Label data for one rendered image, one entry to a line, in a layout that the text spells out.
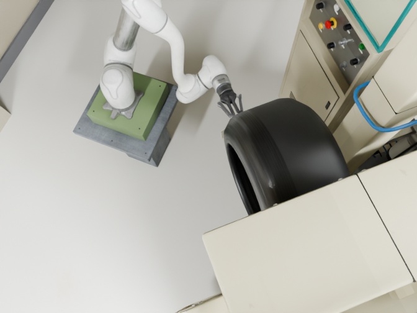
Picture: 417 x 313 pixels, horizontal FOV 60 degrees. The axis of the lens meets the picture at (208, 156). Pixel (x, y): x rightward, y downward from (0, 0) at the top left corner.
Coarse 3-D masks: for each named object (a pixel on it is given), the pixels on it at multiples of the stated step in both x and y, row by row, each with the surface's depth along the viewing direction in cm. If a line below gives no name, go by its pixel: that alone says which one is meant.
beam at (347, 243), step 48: (336, 192) 81; (384, 192) 81; (240, 240) 79; (288, 240) 78; (336, 240) 78; (384, 240) 77; (240, 288) 75; (288, 288) 75; (336, 288) 74; (384, 288) 74
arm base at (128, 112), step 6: (138, 96) 207; (108, 102) 205; (108, 108) 205; (114, 108) 202; (126, 108) 201; (132, 108) 205; (114, 114) 202; (120, 114) 205; (126, 114) 204; (132, 114) 205
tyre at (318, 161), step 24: (240, 120) 130; (264, 120) 124; (288, 120) 122; (312, 120) 121; (240, 144) 124; (264, 144) 118; (288, 144) 117; (312, 144) 116; (336, 144) 120; (240, 168) 168; (264, 168) 115; (288, 168) 114; (312, 168) 115; (336, 168) 115; (240, 192) 163; (264, 192) 116; (288, 192) 114
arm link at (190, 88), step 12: (168, 24) 146; (168, 36) 150; (180, 36) 155; (180, 48) 160; (180, 60) 166; (180, 72) 173; (180, 84) 181; (192, 84) 182; (180, 96) 188; (192, 96) 187
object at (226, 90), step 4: (224, 84) 177; (228, 84) 178; (220, 88) 177; (224, 88) 176; (228, 88) 176; (220, 92) 177; (224, 92) 176; (228, 92) 177; (232, 92) 178; (220, 96) 177; (224, 96) 177; (228, 96) 177; (220, 100) 177; (224, 100) 176
